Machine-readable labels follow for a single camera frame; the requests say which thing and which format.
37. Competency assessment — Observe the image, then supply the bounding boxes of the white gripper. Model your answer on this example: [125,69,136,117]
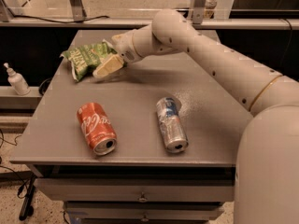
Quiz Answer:
[93,30,143,78]

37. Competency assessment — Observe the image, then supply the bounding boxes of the green jalapeno chip bag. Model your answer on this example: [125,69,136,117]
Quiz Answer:
[61,40,119,81]

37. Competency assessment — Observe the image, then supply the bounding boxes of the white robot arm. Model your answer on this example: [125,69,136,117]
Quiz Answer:
[111,9,299,224]

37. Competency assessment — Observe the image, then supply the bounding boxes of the red Coca-Cola can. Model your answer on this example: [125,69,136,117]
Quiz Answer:
[77,103,117,156]

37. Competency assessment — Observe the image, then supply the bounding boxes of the grey drawer cabinet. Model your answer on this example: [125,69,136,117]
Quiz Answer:
[9,29,254,224]

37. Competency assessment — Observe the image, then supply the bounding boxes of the white pump bottle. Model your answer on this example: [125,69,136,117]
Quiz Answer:
[4,63,30,95]

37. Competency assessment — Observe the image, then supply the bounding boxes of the silver blue energy drink can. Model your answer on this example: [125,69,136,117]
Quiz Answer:
[156,97,189,153]

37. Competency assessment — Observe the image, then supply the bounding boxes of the black stand on floor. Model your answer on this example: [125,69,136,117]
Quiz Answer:
[19,177,36,221]

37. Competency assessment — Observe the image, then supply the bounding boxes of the metal frame post left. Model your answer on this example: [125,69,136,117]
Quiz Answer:
[69,0,87,22]

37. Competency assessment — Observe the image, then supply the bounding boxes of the metal frame post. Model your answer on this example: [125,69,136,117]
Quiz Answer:
[69,0,87,22]
[191,0,206,24]

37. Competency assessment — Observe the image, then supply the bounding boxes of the metal frame post right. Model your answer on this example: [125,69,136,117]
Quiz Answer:
[191,0,206,24]

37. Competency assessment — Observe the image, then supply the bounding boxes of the black cable on ledge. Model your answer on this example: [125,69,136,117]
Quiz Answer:
[6,7,110,24]

